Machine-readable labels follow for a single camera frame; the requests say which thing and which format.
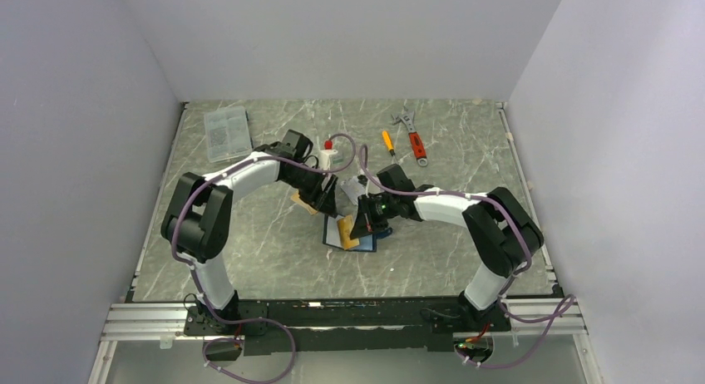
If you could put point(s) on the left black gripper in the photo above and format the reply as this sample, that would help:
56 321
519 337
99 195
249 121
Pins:
322 201

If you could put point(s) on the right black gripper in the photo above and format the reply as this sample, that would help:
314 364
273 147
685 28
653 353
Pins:
366 222

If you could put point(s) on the gold VIP card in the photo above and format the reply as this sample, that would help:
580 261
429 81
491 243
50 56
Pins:
345 227

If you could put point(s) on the blue leather card holder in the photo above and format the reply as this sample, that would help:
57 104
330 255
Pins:
368 241

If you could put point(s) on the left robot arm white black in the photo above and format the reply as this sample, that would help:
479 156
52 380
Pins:
197 220

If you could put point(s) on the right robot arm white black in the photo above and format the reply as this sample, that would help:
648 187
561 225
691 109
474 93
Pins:
505 236

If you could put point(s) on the gold card stack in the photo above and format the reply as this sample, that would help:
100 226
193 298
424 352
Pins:
296 198

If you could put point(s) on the silver card stack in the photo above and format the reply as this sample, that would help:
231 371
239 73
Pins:
354 188

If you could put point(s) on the clear plastic screw box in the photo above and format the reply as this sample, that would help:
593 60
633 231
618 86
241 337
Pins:
227 134

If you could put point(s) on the orange handled screwdriver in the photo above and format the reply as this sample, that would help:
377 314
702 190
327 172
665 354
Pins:
388 143

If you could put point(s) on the red handled adjustable wrench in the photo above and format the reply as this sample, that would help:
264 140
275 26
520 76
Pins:
407 118

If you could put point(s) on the aluminium frame rail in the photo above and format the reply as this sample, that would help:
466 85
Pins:
135 322

